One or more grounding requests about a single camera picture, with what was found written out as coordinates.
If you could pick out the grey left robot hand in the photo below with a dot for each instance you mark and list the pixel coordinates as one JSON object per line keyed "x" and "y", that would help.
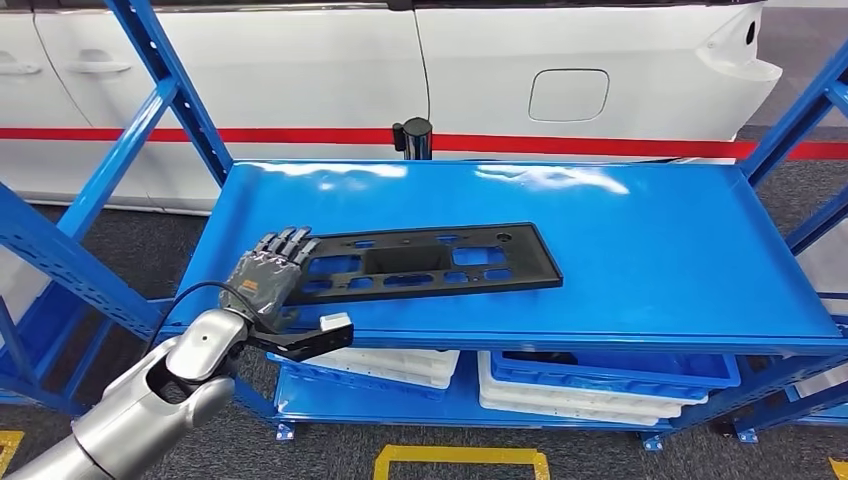
{"x": 265, "y": 278}

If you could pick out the black plastic panel part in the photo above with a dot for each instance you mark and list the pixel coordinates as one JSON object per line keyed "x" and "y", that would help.
{"x": 530, "y": 265}

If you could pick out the clear plastic hand wrap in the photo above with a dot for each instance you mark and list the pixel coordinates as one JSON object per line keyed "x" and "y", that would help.
{"x": 262, "y": 281}

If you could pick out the red barrier belt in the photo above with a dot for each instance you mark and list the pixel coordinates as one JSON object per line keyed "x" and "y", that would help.
{"x": 298, "y": 136}

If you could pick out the white plastic bin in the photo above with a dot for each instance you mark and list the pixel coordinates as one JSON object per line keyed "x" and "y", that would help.
{"x": 397, "y": 366}
{"x": 825, "y": 383}
{"x": 563, "y": 416}
{"x": 563, "y": 397}

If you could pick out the white car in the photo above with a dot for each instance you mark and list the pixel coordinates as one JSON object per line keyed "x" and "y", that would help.
{"x": 298, "y": 66}

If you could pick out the white car fuel flap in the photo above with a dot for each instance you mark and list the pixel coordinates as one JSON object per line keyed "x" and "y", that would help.
{"x": 568, "y": 96}

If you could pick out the black barrier post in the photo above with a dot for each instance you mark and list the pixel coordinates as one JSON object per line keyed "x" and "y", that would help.
{"x": 416, "y": 139}

